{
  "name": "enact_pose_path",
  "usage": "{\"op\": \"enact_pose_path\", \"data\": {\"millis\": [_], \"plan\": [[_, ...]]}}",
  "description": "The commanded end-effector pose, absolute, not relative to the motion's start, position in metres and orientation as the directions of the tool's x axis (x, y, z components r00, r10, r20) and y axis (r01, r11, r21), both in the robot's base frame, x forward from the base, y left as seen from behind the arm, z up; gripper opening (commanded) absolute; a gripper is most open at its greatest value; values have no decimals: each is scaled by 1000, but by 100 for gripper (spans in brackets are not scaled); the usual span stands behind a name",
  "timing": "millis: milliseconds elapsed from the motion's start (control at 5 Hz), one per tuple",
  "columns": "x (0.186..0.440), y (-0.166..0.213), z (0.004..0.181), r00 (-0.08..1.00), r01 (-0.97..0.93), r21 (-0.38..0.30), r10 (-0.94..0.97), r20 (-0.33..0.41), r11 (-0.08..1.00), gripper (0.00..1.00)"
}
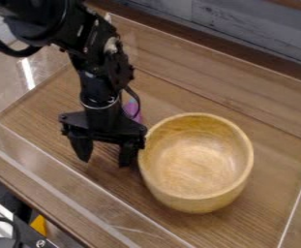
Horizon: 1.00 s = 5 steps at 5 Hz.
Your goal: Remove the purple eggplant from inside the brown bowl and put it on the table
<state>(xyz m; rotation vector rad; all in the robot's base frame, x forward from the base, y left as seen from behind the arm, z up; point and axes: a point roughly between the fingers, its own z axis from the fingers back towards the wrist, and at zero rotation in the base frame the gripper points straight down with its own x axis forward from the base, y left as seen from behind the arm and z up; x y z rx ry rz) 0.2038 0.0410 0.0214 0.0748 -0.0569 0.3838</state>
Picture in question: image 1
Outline clear acrylic tray wall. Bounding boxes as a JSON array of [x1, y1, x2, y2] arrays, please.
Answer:
[[0, 123, 193, 248]]

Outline yellow tag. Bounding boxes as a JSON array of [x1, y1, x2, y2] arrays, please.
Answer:
[[30, 215, 48, 236]]

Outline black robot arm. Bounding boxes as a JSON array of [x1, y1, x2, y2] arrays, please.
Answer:
[[0, 0, 148, 167]]

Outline brown wooden bowl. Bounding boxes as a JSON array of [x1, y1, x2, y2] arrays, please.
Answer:
[[139, 112, 255, 214]]

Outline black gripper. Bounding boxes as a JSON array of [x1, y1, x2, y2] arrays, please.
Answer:
[[59, 101, 148, 168]]

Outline purple toy eggplant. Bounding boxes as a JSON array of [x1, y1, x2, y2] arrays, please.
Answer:
[[123, 99, 143, 123]]

